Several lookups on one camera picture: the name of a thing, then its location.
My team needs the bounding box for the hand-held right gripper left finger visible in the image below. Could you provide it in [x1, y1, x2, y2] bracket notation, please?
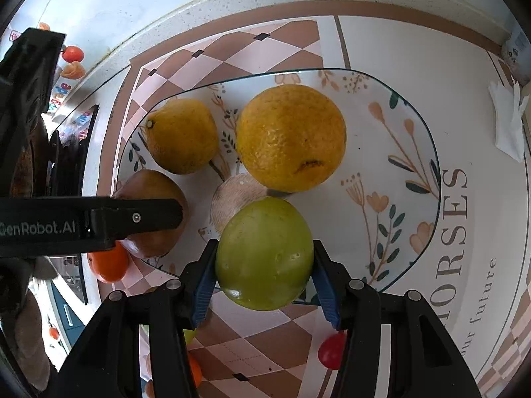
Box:
[45, 238, 220, 398]

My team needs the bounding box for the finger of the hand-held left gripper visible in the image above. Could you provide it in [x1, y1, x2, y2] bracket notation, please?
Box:
[0, 28, 67, 195]
[83, 198, 184, 253]

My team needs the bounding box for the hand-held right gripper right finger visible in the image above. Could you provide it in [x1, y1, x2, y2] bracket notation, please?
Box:
[311, 239, 484, 398]

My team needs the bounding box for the red brown round fruit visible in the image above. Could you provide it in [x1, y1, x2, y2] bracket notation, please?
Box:
[111, 169, 189, 258]

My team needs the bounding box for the green round fruit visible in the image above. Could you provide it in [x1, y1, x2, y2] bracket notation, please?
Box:
[215, 197, 315, 311]
[141, 323, 199, 346]

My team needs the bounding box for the orange tangerine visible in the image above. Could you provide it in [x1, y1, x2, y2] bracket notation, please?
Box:
[144, 352, 203, 398]
[87, 240, 130, 284]

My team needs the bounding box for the red cherry tomato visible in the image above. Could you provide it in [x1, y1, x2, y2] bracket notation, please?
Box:
[317, 332, 347, 370]

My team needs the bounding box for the floral ceramic plate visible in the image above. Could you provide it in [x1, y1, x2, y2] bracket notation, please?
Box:
[113, 68, 441, 305]

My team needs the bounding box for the checkered table mat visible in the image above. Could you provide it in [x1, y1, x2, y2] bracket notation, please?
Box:
[83, 0, 531, 398]

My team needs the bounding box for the large yellow orange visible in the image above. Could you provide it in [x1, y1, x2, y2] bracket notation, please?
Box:
[236, 85, 347, 193]

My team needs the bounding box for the white folded tissue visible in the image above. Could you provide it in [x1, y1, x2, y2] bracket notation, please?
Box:
[487, 80, 529, 162]

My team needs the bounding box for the colourful character wall sticker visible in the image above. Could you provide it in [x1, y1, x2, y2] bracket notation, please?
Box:
[41, 81, 94, 142]

